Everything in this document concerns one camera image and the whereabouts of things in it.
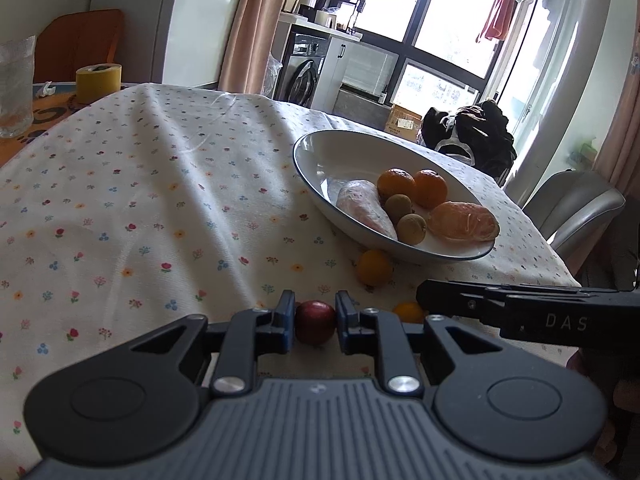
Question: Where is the red plum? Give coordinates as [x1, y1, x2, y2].
[294, 300, 336, 346]

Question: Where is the small kumquat orange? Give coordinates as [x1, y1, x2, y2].
[355, 249, 394, 287]

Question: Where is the brown kiwi fruit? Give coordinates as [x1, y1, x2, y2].
[384, 194, 413, 226]

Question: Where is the large peeled pomelo segment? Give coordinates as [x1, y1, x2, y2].
[336, 180, 398, 240]

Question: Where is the large orange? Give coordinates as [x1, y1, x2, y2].
[376, 168, 416, 203]

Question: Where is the white kitchen cabinet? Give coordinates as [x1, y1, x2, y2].
[271, 12, 359, 113]

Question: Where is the grey leather chair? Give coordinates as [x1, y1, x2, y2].
[524, 170, 626, 260]

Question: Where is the floral white tablecloth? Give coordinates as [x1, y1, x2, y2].
[1, 84, 573, 479]

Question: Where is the right pink curtain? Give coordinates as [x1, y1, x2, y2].
[593, 30, 640, 200]

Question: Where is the pink curtain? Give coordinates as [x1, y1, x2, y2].
[593, 30, 640, 200]
[218, 0, 283, 93]

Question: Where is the white plate dark rim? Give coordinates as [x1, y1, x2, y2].
[293, 130, 499, 264]

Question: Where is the cardboard box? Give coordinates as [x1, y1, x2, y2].
[384, 104, 423, 142]

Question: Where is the black clothes pile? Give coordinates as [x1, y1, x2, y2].
[416, 100, 516, 184]

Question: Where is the grey washing machine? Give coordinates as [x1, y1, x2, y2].
[274, 32, 330, 107]

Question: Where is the yellow tape roll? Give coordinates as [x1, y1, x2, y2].
[76, 63, 122, 105]

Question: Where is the red hanging towel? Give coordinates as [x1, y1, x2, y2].
[476, 0, 516, 42]

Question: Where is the orange chair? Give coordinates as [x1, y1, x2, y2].
[34, 9, 125, 84]

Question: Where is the white refrigerator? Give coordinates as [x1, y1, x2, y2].
[90, 0, 175, 82]

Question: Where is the textured drinking glass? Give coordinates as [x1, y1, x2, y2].
[0, 36, 36, 139]

